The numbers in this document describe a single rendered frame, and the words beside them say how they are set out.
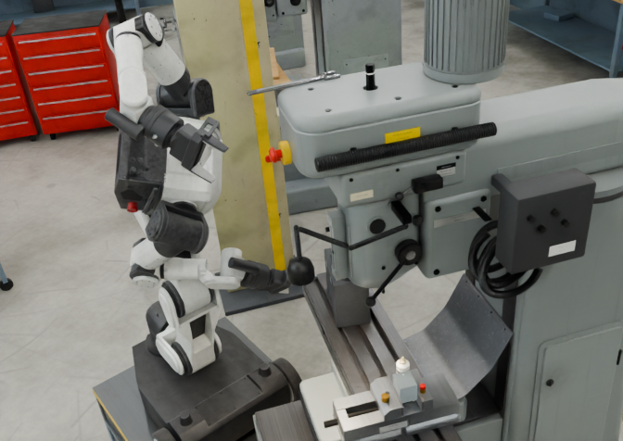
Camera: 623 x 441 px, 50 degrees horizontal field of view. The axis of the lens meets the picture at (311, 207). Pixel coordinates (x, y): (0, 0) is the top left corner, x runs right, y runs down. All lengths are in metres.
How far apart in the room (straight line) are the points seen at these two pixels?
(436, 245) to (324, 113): 0.51
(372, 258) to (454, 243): 0.23
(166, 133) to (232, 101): 1.83
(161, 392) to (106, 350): 1.19
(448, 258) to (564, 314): 0.43
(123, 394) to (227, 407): 0.61
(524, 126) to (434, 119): 0.28
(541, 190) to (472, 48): 0.37
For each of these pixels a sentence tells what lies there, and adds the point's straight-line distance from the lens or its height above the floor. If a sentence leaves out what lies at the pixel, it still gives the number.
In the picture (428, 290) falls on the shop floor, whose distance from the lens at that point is 3.98.
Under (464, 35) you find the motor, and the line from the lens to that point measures 1.63.
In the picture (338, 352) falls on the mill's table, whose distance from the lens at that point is 2.26.
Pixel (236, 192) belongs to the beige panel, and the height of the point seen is 0.70.
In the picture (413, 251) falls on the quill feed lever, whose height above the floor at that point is 1.47.
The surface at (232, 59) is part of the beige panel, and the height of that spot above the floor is 1.44.
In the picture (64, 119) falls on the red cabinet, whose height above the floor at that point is 0.20.
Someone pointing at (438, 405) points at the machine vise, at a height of 1.01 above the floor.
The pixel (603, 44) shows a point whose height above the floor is 0.23.
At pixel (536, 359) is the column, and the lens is 2.19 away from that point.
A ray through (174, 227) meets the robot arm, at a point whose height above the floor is 1.55.
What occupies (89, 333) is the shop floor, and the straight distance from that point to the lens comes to 4.08.
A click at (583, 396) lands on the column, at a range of 2.41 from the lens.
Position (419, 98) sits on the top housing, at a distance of 1.60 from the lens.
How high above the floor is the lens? 2.51
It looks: 32 degrees down
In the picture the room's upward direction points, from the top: 5 degrees counter-clockwise
